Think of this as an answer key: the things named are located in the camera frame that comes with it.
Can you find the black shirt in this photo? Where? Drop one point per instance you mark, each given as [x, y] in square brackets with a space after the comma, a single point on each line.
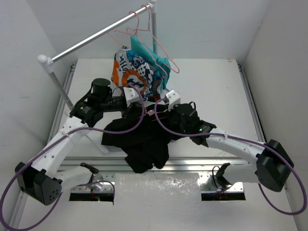
[147, 145]

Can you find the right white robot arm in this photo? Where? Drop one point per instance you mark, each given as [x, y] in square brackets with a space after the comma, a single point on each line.
[266, 163]

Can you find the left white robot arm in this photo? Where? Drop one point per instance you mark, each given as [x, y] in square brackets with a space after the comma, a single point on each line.
[39, 178]

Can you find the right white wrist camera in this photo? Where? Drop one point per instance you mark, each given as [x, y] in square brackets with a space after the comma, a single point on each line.
[172, 98]

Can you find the orange navy patterned shirt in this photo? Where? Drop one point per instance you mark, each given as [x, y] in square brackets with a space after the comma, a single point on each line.
[131, 68]

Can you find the teal shirt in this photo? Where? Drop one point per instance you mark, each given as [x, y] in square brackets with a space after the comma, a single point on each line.
[161, 65]

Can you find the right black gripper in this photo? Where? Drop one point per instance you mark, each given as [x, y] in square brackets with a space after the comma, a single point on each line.
[169, 114]

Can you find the silver clothes rack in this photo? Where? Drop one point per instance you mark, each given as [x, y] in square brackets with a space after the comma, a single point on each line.
[47, 63]

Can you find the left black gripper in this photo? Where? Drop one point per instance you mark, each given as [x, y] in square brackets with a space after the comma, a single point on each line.
[119, 103]

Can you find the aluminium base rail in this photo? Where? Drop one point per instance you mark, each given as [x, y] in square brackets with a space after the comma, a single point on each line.
[110, 160]

